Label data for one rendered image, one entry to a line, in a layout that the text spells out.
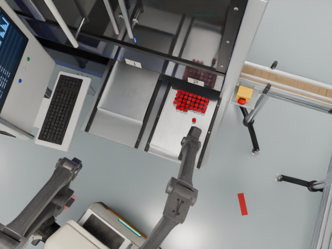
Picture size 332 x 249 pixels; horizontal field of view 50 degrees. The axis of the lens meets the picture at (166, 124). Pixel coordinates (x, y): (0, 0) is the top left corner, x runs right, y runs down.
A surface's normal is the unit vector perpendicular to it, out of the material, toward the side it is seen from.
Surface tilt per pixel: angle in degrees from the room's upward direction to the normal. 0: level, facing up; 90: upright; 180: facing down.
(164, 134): 0
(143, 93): 0
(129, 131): 0
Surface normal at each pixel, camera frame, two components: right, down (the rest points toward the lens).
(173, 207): 0.31, -0.49
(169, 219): -0.22, 0.50
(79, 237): 0.36, -0.72
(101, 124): -0.05, -0.25
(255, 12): -0.32, 0.92
